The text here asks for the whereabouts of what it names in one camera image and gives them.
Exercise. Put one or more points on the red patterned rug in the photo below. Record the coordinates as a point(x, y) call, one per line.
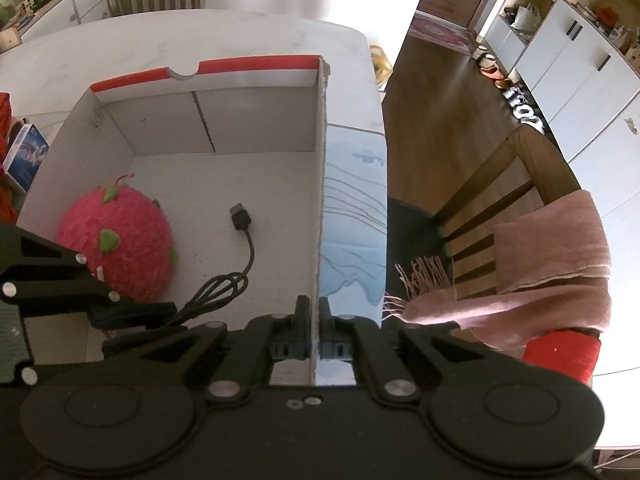
point(440, 30)

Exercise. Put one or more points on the row of shoes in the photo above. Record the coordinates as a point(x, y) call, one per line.
point(520, 105)

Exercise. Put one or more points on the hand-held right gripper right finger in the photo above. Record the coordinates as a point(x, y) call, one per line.
point(331, 347)

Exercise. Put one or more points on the red cloth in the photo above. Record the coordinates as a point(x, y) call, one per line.
point(4, 110)

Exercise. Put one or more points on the blue picture box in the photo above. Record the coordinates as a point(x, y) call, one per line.
point(25, 155)

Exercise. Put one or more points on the white low cabinet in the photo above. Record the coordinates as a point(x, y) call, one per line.
point(505, 42)

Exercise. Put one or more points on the wooden chair with scarf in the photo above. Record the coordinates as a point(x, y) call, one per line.
point(500, 160)

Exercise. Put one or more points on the white bag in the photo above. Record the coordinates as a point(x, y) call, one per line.
point(526, 17)

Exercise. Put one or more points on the black seat cushion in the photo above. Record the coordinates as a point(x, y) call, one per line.
point(410, 230)

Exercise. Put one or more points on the white cardboard box red trim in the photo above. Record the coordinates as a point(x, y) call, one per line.
point(225, 125)

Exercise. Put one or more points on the pink fringed scarf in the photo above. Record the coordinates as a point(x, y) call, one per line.
point(550, 240)

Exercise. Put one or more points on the pink dragon fruit plush toy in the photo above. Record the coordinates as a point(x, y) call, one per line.
point(120, 240)

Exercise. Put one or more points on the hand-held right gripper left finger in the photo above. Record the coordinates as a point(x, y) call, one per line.
point(296, 347)

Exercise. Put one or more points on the yellow bag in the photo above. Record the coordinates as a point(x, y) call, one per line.
point(381, 65)

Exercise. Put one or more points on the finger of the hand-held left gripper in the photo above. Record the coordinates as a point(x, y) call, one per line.
point(130, 338)
point(130, 314)

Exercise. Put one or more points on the white sideboard wooden top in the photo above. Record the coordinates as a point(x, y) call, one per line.
point(90, 0)

